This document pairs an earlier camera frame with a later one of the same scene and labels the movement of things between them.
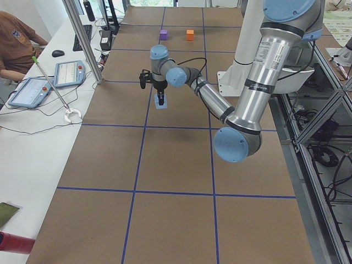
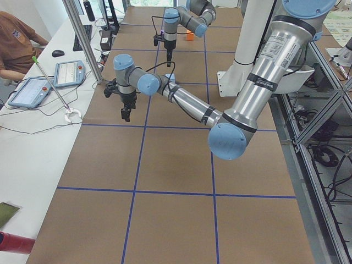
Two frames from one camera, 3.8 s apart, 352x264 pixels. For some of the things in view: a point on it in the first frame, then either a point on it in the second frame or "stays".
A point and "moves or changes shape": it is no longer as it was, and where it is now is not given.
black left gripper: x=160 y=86 to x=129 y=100
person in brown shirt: x=18 y=44 stays
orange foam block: x=190 y=34 stays
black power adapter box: x=105 y=38 stays
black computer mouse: x=58 y=53 stays
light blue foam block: x=157 y=105 moves or changes shape
